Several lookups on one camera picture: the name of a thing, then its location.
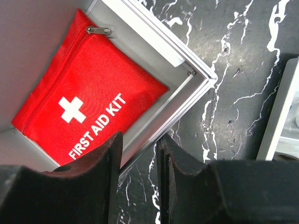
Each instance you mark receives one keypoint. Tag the grey plastic tray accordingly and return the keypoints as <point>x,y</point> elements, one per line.
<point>279,112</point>

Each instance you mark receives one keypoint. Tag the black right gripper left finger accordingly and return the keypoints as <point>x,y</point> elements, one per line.
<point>83,191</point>

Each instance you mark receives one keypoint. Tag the red first aid pouch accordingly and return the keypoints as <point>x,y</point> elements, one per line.
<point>90,90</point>

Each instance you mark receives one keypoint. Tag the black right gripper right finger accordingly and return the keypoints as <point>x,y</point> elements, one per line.
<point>189,190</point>

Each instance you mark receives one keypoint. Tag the silver metal medicine case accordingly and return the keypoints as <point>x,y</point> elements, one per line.
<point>32,31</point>

